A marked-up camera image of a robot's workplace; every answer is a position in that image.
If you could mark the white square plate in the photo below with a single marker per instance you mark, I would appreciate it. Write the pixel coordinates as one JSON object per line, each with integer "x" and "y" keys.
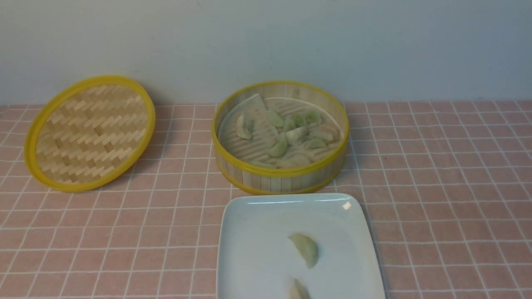
{"x": 256, "y": 260}

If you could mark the pale dumpling far left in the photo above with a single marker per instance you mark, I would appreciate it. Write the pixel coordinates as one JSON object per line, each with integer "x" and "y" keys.
{"x": 244, "y": 127}

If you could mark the pale dumpling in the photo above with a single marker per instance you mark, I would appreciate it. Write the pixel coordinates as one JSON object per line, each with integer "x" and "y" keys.
{"x": 326, "y": 131}
{"x": 244, "y": 127}

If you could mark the white steamer liner paper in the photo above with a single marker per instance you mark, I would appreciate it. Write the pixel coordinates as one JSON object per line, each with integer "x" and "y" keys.
{"x": 266, "y": 135}

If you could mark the yellow rimmed bamboo steamer basket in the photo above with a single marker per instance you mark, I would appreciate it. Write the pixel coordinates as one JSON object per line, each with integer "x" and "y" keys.
{"x": 261, "y": 180}

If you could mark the pale dumpling far right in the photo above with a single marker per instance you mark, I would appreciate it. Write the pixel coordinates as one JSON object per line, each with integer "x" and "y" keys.
{"x": 326, "y": 131}

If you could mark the yellow rimmed bamboo steamer lid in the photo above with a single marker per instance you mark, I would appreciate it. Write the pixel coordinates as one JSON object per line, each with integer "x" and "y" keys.
{"x": 90, "y": 134}

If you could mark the pink checked tablecloth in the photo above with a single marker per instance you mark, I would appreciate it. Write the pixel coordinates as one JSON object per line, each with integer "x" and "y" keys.
{"x": 446, "y": 188}

